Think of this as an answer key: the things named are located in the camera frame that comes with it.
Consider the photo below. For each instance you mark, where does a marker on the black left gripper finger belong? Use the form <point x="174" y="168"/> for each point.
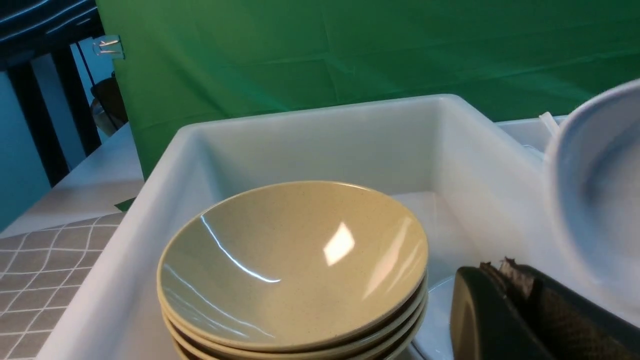
<point x="516" y="312"/>

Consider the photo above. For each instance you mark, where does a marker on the white square sauce dish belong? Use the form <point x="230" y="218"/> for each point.
<point x="592" y="193"/>

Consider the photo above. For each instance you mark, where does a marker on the stacked yellow-green bowl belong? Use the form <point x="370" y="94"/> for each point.
<point x="304" y="270"/>

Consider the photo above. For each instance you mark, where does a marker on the large white plastic bin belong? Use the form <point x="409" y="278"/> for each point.
<point x="477" y="190"/>

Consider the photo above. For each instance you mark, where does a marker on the small white plastic bin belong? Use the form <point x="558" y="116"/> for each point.
<point x="533" y="133"/>

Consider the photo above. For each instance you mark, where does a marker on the green backdrop cloth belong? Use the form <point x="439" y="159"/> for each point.
<point x="191" y="61"/>

